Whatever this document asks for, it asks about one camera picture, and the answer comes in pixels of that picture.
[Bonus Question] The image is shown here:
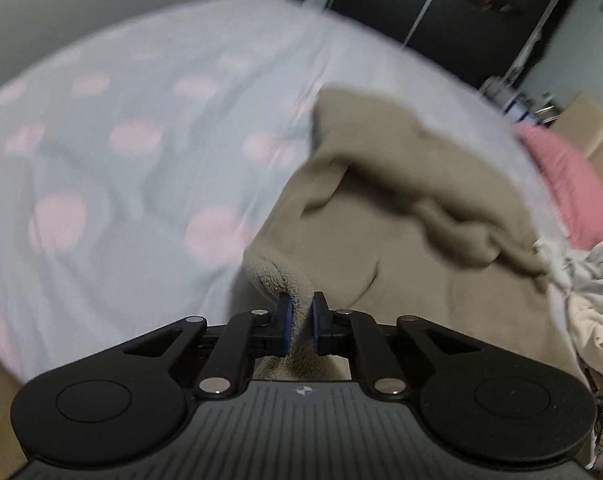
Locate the tan hoodie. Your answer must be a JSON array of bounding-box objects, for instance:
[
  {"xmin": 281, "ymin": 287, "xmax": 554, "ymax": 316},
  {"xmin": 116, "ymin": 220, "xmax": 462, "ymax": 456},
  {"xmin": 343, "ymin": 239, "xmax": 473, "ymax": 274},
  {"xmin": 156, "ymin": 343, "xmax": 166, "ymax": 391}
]
[{"xmin": 242, "ymin": 85, "xmax": 589, "ymax": 386}]

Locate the pink pillow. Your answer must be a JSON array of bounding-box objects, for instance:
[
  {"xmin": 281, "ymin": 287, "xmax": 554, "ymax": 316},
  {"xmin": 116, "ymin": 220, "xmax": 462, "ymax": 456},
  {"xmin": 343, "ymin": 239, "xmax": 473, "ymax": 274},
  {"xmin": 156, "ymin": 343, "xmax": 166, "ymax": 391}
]
[{"xmin": 514, "ymin": 122, "xmax": 603, "ymax": 251}]

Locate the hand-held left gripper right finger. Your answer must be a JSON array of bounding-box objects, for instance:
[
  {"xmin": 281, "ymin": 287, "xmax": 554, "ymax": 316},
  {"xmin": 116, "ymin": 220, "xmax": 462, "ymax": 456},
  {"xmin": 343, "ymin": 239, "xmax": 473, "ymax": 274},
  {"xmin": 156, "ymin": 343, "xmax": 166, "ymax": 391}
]
[{"xmin": 310, "ymin": 291, "xmax": 483, "ymax": 401}]

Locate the bedside table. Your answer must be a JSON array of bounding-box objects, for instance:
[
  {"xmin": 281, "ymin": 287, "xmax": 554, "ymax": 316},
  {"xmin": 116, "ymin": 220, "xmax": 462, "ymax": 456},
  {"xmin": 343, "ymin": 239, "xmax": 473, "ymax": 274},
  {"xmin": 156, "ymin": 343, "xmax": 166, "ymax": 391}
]
[{"xmin": 479, "ymin": 75, "xmax": 562, "ymax": 128}]

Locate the beige padded headboard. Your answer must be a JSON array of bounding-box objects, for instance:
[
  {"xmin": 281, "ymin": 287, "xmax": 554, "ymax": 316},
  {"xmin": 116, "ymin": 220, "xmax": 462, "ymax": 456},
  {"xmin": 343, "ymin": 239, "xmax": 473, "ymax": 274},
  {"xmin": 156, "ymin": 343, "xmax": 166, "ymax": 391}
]
[{"xmin": 551, "ymin": 91, "xmax": 603, "ymax": 186}]

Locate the cream cloth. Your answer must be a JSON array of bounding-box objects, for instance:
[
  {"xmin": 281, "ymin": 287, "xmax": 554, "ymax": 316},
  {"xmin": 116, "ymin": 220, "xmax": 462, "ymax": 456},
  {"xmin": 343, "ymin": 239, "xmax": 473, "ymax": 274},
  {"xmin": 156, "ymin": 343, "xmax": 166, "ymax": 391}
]
[{"xmin": 566, "ymin": 290, "xmax": 603, "ymax": 376}]

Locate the blue pink-dotted bed sheet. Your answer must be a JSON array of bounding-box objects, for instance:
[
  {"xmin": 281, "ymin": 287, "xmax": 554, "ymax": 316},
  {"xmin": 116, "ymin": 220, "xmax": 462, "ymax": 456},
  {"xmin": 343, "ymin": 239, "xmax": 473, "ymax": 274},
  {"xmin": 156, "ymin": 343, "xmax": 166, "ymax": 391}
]
[{"xmin": 0, "ymin": 0, "xmax": 572, "ymax": 386}]

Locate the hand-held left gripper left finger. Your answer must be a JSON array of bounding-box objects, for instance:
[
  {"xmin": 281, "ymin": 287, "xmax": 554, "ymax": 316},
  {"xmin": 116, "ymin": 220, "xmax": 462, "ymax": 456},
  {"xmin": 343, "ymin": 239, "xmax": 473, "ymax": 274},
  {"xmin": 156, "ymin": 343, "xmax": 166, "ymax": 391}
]
[{"xmin": 124, "ymin": 293, "xmax": 293, "ymax": 399}]

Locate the dark wardrobe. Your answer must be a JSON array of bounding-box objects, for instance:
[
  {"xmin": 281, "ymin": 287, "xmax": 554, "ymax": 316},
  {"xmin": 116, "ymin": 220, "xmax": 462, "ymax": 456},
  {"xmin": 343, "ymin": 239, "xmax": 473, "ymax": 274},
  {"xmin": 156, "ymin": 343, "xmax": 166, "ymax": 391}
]
[{"xmin": 292, "ymin": 0, "xmax": 577, "ymax": 91}]

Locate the light grey garment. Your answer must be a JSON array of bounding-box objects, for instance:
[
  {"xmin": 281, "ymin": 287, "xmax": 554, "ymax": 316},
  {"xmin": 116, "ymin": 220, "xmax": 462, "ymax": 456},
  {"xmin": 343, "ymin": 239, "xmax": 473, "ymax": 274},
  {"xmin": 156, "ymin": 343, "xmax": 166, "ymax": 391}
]
[{"xmin": 531, "ymin": 234, "xmax": 603, "ymax": 306}]

